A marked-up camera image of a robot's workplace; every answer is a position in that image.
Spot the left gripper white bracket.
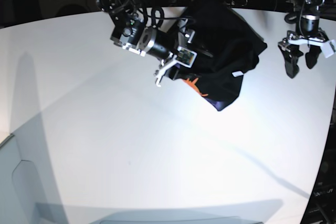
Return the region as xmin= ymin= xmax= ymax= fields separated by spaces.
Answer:
xmin=278 ymin=28 xmax=329 ymax=79

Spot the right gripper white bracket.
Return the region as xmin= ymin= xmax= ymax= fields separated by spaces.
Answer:
xmin=154 ymin=18 xmax=195 ymax=88

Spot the black T-shirt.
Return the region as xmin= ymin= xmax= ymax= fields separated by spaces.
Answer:
xmin=181 ymin=0 xmax=267 ymax=111

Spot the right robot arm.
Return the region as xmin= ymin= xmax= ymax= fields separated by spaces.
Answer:
xmin=96 ymin=0 xmax=197 ymax=87

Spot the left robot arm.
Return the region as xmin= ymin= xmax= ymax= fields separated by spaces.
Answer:
xmin=278 ymin=0 xmax=335 ymax=79

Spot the black equipment box with lettering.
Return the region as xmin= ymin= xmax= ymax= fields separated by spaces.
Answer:
xmin=301 ymin=142 xmax=335 ymax=223

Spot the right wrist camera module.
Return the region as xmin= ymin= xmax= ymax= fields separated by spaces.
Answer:
xmin=176 ymin=46 xmax=197 ymax=68

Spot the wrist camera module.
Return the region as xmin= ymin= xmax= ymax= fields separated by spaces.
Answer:
xmin=176 ymin=46 xmax=197 ymax=68
xmin=320 ymin=39 xmax=336 ymax=58

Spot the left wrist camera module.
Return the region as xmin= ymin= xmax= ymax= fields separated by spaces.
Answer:
xmin=320 ymin=39 xmax=336 ymax=58

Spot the black power strip red switch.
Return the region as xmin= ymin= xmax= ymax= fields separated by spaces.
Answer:
xmin=170 ymin=0 xmax=248 ymax=6

